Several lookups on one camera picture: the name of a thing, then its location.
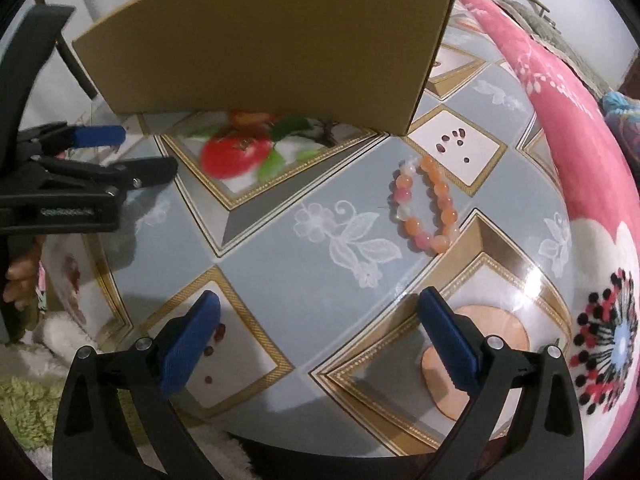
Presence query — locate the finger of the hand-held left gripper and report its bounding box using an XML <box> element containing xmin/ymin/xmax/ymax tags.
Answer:
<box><xmin>15</xmin><ymin>121</ymin><xmax>127</xmax><ymax>151</ymax></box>
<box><xmin>30</xmin><ymin>156</ymin><xmax>179</xmax><ymax>197</ymax></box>

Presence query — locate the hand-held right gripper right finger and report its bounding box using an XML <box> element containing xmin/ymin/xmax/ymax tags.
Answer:
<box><xmin>419</xmin><ymin>287</ymin><xmax>585</xmax><ymax>480</ymax></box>

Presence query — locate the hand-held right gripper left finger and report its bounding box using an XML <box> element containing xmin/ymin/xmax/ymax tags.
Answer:
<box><xmin>52</xmin><ymin>291</ymin><xmax>221</xmax><ymax>480</ymax></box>

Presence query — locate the orange pink bead bracelet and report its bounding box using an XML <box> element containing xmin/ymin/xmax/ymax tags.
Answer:
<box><xmin>391</xmin><ymin>156</ymin><xmax>461</xmax><ymax>255</ymax></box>

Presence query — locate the cardboard box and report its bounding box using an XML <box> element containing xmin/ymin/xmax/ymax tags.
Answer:
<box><xmin>71</xmin><ymin>0</ymin><xmax>460</xmax><ymax>137</ymax></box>

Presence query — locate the person's left hand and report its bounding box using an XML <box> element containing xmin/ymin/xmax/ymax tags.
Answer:
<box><xmin>1</xmin><ymin>239</ymin><xmax>44</xmax><ymax>310</ymax></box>

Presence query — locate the printed floral tablecloth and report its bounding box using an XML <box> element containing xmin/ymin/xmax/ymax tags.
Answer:
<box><xmin>30</xmin><ymin>5</ymin><xmax>573</xmax><ymax>461</ymax></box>

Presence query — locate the green fluffy rug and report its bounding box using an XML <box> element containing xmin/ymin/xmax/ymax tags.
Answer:
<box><xmin>0</xmin><ymin>375</ymin><xmax>68</xmax><ymax>453</ymax></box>

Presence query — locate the pink floral blanket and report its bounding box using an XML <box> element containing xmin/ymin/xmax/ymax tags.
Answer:
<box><xmin>457</xmin><ymin>0</ymin><xmax>640</xmax><ymax>480</ymax></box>

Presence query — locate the blue patterned blanket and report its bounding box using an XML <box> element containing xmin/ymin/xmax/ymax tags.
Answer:
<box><xmin>600</xmin><ymin>87</ymin><xmax>640</xmax><ymax>161</ymax></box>

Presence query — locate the grey knitted cloth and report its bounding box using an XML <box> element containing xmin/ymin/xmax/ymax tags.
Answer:
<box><xmin>492</xmin><ymin>0</ymin><xmax>608</xmax><ymax>98</ymax></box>

